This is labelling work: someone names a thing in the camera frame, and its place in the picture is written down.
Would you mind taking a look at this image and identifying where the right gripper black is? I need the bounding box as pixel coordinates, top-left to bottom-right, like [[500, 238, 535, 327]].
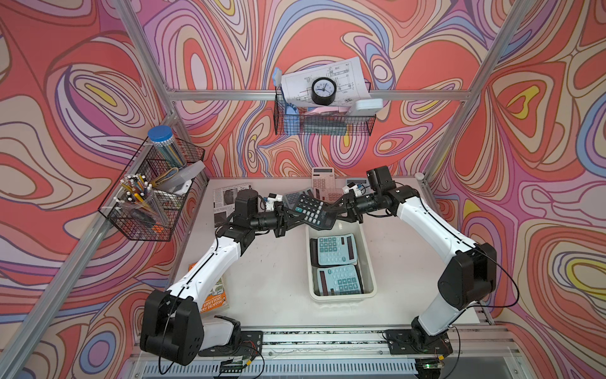
[[326, 189, 380, 224]]

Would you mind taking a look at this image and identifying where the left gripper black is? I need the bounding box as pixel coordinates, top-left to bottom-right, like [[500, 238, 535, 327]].
[[247, 203, 304, 239]]

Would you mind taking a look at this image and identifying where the black calculator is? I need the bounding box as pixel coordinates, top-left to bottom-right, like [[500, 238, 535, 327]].
[[294, 194, 336, 231], [309, 238, 320, 268]]

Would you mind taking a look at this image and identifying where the light blue calculator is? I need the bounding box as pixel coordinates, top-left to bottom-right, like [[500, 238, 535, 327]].
[[317, 265, 362, 296], [347, 178, 369, 187], [317, 234, 358, 267], [283, 187, 315, 208]]

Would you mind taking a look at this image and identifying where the light blue calculator front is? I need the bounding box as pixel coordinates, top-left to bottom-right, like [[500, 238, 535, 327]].
[[317, 265, 362, 296]]

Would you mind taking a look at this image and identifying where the black calculator front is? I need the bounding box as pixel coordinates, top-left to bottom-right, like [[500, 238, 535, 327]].
[[309, 238, 320, 268]]

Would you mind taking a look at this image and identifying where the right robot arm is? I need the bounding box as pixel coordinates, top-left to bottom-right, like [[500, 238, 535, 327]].
[[329, 166, 497, 353]]

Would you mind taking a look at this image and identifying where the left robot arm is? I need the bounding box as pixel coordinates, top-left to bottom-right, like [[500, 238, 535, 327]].
[[140, 189, 304, 366]]

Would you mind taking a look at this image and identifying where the pink calculator back top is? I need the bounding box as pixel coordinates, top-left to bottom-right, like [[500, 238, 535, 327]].
[[312, 167, 336, 201]]

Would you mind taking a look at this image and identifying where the white plastic storage box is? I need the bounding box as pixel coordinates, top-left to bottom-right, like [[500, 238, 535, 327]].
[[306, 221, 377, 303]]

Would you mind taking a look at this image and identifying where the white rounded device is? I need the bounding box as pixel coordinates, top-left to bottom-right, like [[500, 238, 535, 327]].
[[350, 98, 383, 116]]

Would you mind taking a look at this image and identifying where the orange paperback book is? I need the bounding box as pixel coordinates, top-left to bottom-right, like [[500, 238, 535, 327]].
[[199, 276, 229, 315]]

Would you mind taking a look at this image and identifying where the white stapler in basket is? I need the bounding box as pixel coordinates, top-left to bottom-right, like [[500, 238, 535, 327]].
[[155, 160, 205, 196]]

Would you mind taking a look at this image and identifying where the black round clock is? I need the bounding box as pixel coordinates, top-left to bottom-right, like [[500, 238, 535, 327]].
[[311, 77, 337, 106]]

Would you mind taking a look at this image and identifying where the white paper drawing sheet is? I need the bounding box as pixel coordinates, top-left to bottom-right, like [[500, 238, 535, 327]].
[[281, 58, 370, 107]]

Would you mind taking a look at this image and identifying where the blue lid pencil jar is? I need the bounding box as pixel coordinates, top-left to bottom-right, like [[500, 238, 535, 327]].
[[148, 125, 186, 169]]

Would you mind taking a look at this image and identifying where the clear cup of pencils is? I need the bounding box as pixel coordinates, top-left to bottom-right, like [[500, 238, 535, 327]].
[[114, 174, 169, 228]]

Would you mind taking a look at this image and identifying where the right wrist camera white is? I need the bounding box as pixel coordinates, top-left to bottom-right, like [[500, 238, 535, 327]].
[[342, 184, 367, 197]]

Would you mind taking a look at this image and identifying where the black wire basket back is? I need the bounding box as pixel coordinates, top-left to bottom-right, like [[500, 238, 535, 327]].
[[273, 88, 377, 137]]

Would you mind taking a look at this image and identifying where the black wire basket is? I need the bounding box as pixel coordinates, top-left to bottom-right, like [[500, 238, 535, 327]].
[[273, 88, 377, 137], [98, 140, 208, 242]]

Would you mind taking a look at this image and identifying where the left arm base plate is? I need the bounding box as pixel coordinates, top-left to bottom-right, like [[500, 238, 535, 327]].
[[198, 330, 264, 358]]

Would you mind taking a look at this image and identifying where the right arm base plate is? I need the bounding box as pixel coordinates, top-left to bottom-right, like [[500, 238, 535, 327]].
[[382, 328, 453, 357]]

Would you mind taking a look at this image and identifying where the black wire basket left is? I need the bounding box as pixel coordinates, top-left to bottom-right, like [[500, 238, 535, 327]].
[[98, 140, 208, 242]]

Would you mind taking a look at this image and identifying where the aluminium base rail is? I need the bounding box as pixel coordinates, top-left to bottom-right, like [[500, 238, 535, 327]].
[[120, 323, 536, 378]]

